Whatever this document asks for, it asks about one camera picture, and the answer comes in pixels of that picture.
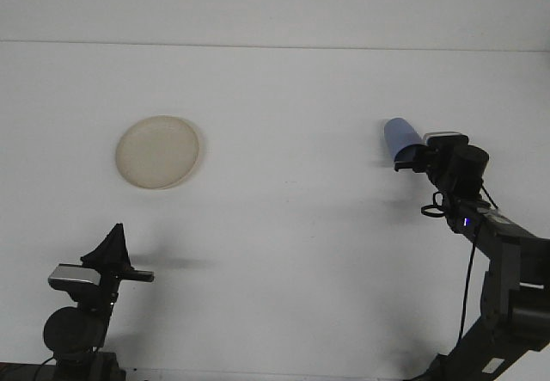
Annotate gripper's grey camera box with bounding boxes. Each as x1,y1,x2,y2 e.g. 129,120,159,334
422,131,459,144
47,263,102,291

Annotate dark brown bench edge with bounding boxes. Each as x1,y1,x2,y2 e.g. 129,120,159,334
0,360,59,381

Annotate pale blue cup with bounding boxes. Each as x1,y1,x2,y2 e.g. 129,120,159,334
383,117,425,163

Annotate pale round plate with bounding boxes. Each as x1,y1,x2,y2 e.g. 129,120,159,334
114,115,203,191

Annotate arm's black cable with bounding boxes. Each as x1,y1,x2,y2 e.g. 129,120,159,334
36,354,59,376
420,185,502,350

